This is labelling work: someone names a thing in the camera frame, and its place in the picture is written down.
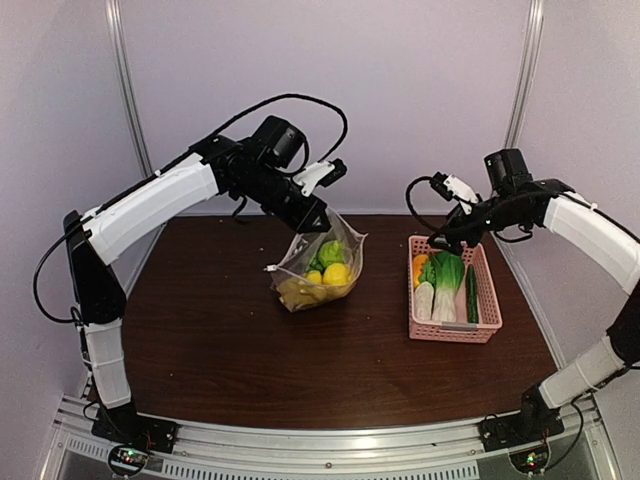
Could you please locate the pink plastic basket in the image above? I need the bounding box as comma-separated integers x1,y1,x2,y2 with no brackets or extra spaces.
408,235,503,344

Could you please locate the left aluminium frame post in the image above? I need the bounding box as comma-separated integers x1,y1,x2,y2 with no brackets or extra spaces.
104,0,153,177

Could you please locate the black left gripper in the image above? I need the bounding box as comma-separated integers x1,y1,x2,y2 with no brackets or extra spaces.
235,162,331,234

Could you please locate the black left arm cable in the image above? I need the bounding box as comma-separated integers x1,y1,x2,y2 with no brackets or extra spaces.
32,93,349,321

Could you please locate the small napa cabbage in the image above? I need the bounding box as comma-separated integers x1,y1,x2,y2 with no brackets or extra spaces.
413,282,435,324

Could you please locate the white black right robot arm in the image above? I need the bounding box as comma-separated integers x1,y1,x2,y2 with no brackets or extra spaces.
427,149,639,442

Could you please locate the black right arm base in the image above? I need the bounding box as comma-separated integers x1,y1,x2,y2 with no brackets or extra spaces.
478,412,565,452

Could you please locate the left circuit board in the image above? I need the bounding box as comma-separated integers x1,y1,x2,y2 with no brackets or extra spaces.
107,445,149,476

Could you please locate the yellow lemon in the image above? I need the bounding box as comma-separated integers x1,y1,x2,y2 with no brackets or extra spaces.
322,263,352,286

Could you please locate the clear zip top bag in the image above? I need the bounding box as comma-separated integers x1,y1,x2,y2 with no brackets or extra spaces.
265,209,367,313

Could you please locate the right aluminium frame post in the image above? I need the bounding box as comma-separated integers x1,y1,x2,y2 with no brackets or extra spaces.
502,0,546,149

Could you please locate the dark green cucumber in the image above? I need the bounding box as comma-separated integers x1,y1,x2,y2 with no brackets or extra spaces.
465,265,479,324

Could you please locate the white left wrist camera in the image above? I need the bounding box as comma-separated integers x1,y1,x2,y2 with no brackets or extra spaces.
293,158,347,197

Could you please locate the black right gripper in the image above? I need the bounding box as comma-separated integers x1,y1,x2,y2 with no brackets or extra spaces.
429,193,528,256

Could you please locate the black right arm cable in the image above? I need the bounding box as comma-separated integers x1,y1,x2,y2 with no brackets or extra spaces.
404,174,640,471

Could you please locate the aluminium frame post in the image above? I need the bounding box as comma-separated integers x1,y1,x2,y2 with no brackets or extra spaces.
502,0,546,149
104,0,153,177

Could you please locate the right circuit board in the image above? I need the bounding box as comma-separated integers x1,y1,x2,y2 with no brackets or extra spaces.
509,446,550,476

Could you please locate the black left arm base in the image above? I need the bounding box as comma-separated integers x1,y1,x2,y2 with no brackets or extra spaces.
91,389,178,454

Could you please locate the aluminium front rail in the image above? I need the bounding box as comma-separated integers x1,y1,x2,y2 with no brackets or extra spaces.
39,384,621,480

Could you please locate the round green cabbage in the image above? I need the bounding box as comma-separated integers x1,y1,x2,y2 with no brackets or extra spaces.
309,240,345,271

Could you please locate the yellow banana bunch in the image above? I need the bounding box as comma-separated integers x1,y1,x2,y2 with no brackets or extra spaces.
275,270,341,312

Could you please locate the circuit board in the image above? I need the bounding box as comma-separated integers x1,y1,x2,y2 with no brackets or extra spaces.
107,445,149,476
509,446,550,476

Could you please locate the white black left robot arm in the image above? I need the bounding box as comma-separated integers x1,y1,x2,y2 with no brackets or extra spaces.
65,116,346,444

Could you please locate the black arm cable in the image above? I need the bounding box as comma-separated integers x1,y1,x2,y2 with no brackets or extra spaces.
404,174,640,471
32,93,349,321

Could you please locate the small orange fruit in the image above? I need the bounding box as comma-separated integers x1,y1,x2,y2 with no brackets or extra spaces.
411,254,429,289

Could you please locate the green bok choy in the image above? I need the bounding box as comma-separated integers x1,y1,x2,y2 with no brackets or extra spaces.
418,251,465,323

